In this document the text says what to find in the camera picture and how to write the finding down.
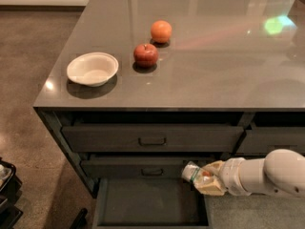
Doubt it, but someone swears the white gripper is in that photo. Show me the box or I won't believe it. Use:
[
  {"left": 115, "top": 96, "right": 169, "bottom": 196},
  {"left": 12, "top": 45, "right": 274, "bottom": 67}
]
[{"left": 193, "top": 157, "right": 250, "bottom": 196}]

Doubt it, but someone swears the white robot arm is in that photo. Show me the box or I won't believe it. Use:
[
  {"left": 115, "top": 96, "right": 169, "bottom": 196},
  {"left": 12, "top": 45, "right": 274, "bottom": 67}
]
[{"left": 193, "top": 149, "right": 305, "bottom": 198}]

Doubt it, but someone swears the top right drawer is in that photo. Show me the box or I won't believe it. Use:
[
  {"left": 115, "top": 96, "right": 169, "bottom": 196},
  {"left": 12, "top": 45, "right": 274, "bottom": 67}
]
[{"left": 236, "top": 125, "right": 305, "bottom": 156}]

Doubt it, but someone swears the open bottom left drawer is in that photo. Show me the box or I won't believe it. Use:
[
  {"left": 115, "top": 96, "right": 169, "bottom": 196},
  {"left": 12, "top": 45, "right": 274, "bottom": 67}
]
[{"left": 92, "top": 178, "right": 212, "bottom": 229}]

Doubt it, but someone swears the dark grey counter cabinet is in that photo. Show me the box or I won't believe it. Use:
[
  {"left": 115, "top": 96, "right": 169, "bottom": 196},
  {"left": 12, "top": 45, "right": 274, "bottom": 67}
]
[{"left": 34, "top": 0, "right": 304, "bottom": 193}]

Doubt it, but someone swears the middle left drawer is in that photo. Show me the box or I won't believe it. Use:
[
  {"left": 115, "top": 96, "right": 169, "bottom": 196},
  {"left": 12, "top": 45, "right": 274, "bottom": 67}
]
[{"left": 80, "top": 156, "right": 216, "bottom": 178}]

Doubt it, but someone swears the top left drawer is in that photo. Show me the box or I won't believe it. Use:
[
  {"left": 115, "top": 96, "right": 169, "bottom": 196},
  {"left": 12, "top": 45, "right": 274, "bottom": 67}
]
[{"left": 62, "top": 124, "right": 243, "bottom": 153}]

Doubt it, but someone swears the red apple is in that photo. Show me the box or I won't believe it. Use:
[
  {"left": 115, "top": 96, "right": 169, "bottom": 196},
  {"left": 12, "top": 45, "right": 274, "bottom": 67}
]
[{"left": 133, "top": 44, "right": 158, "bottom": 68}]

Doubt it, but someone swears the black object on floor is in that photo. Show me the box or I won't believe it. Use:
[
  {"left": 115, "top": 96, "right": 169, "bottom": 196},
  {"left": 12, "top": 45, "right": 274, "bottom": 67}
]
[{"left": 70, "top": 208, "right": 88, "bottom": 229}]

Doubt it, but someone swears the orange fruit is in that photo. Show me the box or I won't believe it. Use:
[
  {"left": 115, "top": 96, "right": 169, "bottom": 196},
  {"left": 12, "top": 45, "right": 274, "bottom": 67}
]
[{"left": 151, "top": 20, "right": 172, "bottom": 43}]

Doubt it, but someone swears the white bowl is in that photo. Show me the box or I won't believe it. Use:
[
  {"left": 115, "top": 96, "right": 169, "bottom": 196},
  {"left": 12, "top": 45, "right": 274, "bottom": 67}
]
[{"left": 67, "top": 52, "right": 119, "bottom": 87}]

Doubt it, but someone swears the black tray rack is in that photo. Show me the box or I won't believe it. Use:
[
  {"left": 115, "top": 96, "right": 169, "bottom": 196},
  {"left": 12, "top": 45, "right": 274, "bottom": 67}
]
[{"left": 0, "top": 159, "right": 23, "bottom": 229}]

